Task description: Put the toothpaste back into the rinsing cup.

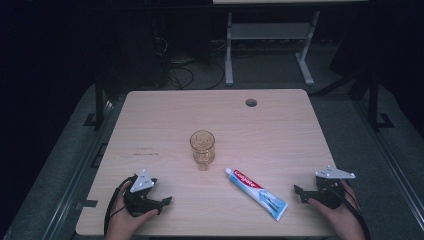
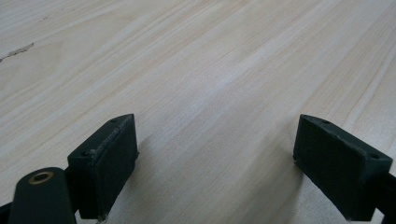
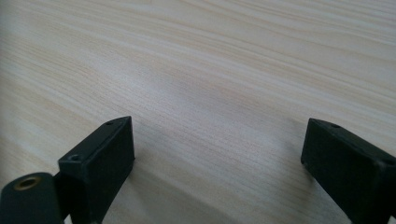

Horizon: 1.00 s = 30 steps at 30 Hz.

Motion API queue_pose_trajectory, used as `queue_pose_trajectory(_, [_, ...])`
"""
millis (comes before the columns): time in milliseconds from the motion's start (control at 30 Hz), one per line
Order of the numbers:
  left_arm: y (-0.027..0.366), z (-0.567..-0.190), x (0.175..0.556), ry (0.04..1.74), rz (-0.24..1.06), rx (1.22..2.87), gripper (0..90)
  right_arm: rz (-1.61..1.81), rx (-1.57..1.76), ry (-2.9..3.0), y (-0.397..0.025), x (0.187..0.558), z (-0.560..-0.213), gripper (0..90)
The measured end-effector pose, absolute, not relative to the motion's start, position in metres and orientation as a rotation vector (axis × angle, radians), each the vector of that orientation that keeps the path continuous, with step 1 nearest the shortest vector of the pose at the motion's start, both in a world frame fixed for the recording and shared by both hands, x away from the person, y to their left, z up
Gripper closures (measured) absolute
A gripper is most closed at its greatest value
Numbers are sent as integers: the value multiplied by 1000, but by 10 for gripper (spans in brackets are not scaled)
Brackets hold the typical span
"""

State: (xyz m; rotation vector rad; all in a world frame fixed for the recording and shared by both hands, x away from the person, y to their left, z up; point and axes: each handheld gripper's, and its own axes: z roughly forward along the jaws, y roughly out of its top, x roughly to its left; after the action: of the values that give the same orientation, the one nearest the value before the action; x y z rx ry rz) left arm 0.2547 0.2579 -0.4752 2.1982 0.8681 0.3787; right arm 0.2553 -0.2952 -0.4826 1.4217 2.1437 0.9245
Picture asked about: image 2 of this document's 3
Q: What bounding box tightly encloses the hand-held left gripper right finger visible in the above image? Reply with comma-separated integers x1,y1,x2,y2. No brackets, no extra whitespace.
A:
292,114,394,222

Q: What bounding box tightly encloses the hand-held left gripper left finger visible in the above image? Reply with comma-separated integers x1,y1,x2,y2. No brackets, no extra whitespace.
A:
66,113,140,220

